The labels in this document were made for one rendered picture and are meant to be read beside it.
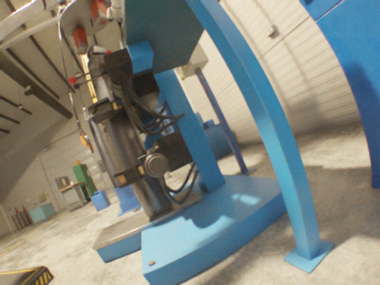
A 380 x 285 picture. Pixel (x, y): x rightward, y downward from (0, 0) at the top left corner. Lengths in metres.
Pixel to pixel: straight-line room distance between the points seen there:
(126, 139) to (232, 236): 0.90
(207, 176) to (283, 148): 0.93
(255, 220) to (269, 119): 0.51
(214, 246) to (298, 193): 0.42
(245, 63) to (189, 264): 0.73
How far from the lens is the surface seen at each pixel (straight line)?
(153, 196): 1.25
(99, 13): 1.75
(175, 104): 1.32
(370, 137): 0.83
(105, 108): 1.18
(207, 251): 0.77
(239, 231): 0.79
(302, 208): 0.52
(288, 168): 0.46
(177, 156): 0.99
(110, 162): 2.59
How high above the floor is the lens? 0.51
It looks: level
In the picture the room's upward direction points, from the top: 25 degrees counter-clockwise
